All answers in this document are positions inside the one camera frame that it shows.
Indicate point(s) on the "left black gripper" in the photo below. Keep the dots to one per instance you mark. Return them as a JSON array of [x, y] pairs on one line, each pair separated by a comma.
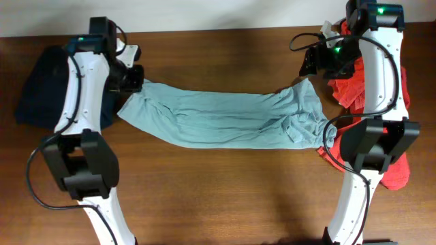
[[135, 86]]

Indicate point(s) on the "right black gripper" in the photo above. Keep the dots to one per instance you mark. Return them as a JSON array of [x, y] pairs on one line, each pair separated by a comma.
[[319, 54]]

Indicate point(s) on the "light blue t-shirt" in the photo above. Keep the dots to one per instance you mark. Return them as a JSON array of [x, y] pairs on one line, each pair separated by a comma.
[[289, 119]]

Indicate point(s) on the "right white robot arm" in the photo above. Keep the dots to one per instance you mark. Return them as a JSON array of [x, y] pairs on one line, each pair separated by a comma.
[[384, 132]]

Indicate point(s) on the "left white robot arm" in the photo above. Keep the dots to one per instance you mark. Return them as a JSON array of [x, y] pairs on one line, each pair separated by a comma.
[[77, 155]]

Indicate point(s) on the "red t-shirt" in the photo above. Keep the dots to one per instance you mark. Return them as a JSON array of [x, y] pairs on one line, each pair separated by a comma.
[[350, 94]]

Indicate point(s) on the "folded navy blue garment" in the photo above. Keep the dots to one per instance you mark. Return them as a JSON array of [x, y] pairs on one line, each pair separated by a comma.
[[43, 94]]

